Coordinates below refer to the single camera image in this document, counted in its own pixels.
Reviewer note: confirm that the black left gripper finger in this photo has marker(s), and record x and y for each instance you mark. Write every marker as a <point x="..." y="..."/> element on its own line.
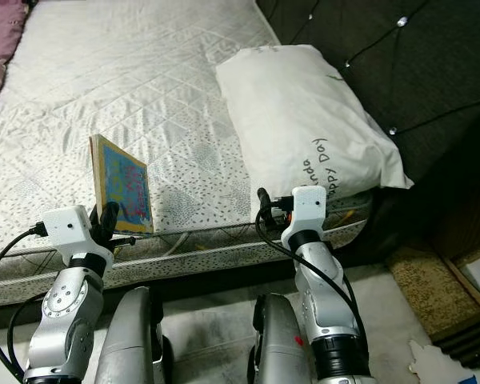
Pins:
<point x="109" y="220"/>

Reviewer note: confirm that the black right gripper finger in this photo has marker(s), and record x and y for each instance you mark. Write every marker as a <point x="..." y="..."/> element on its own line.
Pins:
<point x="263" y="204"/>

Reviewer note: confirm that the colourful children's book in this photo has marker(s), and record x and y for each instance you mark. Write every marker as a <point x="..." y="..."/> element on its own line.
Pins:
<point x="132" y="184"/>

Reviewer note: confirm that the white panda print pillow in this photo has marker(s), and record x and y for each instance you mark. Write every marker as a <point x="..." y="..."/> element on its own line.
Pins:
<point x="304" y="120"/>

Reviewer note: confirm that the pink cartoon mouse blanket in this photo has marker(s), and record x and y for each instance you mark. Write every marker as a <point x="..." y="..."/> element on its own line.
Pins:
<point x="0" y="40"/>

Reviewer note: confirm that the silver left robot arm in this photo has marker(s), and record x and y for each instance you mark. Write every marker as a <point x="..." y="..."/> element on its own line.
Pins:
<point x="64" y="320"/>

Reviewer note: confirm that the grey robot right leg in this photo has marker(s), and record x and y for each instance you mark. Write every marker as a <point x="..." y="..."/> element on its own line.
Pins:
<point x="280" y="344"/>

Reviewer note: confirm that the white quilted mattress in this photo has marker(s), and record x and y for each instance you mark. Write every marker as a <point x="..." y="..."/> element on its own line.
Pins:
<point x="128" y="80"/>

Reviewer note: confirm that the black tufted headboard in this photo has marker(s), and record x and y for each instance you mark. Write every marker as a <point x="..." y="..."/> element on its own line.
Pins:
<point x="424" y="80"/>

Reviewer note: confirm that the white crumpled paper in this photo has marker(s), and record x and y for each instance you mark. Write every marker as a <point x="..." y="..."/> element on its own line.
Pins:
<point x="436" y="364"/>

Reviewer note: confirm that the black ribbed mat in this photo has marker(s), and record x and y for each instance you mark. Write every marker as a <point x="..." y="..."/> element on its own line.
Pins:
<point x="468" y="344"/>

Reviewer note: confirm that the blue plastic wrapper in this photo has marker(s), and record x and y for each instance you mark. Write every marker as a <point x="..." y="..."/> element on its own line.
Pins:
<point x="470" y="380"/>

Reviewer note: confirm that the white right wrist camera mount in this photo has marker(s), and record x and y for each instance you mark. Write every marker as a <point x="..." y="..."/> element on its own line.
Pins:
<point x="304" y="210"/>

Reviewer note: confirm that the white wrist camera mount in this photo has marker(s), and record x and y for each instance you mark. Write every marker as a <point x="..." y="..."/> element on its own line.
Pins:
<point x="304" y="210"/>
<point x="72" y="232"/>

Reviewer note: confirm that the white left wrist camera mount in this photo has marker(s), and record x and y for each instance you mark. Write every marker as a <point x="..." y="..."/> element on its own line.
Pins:
<point x="72" y="232"/>

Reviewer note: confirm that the black bed frame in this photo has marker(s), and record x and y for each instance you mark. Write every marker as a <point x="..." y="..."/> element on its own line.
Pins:
<point x="0" y="316"/>

